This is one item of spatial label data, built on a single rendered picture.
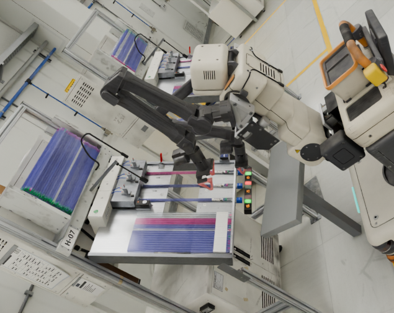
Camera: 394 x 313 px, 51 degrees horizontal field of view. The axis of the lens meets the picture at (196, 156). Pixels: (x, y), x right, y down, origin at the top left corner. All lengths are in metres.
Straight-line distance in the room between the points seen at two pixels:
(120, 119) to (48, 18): 2.31
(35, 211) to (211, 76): 1.10
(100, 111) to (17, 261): 1.46
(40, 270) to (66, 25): 3.52
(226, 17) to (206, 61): 4.97
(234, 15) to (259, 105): 4.90
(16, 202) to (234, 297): 1.23
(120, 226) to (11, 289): 1.57
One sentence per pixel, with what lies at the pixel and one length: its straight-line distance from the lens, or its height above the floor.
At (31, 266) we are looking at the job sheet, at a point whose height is 1.40.
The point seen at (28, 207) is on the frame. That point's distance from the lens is 2.16.
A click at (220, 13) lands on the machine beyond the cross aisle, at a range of 6.61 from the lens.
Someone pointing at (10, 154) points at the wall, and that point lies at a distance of 4.22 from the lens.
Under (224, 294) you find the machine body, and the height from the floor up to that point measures 0.50.
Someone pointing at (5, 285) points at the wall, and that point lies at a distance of 3.60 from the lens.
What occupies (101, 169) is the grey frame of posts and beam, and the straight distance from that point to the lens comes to 2.46.
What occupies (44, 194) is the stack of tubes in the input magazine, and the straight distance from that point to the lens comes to 2.17.
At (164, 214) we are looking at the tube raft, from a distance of 2.19.
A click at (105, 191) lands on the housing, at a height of 1.27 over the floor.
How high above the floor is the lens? 1.72
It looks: 19 degrees down
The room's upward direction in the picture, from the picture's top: 57 degrees counter-clockwise
